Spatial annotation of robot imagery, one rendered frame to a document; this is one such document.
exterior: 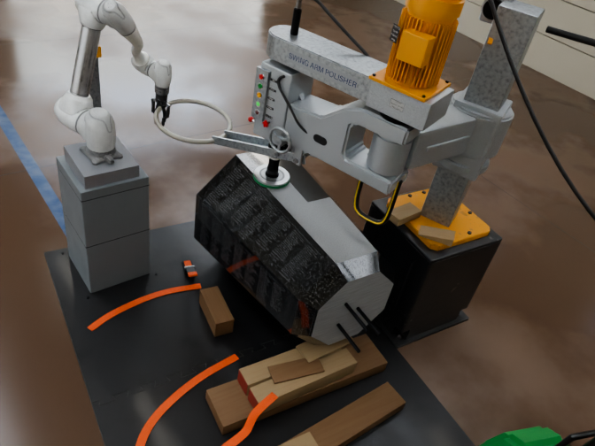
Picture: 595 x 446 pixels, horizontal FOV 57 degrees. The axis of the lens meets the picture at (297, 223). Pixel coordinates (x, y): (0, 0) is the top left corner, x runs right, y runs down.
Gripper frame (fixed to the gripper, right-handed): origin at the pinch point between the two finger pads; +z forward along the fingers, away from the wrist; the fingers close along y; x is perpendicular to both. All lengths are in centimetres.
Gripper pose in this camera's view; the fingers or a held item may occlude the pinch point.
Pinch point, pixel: (159, 120)
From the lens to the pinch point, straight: 371.2
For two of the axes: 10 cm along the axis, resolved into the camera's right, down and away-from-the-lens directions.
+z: -2.2, 7.2, 6.5
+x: 3.6, -5.6, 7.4
